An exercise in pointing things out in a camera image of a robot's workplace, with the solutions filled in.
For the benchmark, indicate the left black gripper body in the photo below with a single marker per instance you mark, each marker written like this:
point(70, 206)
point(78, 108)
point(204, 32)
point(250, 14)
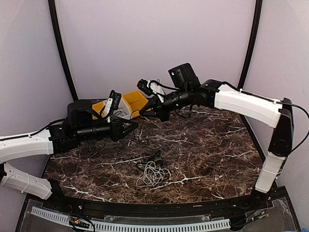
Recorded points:
point(116, 134)

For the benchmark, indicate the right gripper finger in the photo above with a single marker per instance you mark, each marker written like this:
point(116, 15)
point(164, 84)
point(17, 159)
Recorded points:
point(149, 114)
point(150, 105)

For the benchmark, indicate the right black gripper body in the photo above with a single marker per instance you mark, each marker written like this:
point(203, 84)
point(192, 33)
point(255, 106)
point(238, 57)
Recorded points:
point(164, 113)

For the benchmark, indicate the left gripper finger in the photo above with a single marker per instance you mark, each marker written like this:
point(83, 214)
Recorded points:
point(128, 124)
point(126, 130)

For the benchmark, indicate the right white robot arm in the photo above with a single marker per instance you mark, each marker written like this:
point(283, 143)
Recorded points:
point(188, 91)

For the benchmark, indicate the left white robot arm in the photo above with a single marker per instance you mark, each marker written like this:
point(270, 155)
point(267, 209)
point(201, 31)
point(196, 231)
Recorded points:
point(82, 123)

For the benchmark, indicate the grey plastic bin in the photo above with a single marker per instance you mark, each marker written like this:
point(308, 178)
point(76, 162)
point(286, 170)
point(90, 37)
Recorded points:
point(123, 111)

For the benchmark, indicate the right yellow plastic bin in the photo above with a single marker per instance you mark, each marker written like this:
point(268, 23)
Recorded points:
point(136, 101)

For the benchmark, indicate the yellow plastic bin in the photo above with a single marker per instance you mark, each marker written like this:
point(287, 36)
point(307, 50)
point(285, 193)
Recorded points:
point(136, 101)
point(98, 108)

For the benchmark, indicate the left yellow plastic bin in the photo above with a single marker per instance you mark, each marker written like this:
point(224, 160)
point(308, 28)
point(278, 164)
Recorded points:
point(98, 108)

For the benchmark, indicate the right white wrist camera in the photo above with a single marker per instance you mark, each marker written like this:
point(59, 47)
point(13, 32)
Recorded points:
point(150, 87)

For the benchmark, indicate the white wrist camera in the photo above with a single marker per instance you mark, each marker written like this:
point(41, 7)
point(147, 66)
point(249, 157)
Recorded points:
point(150, 87)
point(110, 106)

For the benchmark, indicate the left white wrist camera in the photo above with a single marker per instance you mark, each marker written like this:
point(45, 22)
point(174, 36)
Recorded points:
point(110, 106)

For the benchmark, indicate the left black frame post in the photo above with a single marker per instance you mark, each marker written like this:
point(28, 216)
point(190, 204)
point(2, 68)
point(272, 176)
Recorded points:
point(61, 49)

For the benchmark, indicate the black frame post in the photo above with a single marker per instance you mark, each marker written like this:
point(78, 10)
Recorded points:
point(251, 43)
point(61, 49)

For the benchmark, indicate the white slotted cable duct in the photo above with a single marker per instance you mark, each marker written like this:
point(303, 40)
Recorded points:
point(134, 224)

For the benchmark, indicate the right black frame post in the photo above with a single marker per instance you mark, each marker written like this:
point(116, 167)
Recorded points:
point(251, 43)

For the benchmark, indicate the black front rail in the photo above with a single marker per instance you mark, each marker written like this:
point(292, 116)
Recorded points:
point(219, 208)

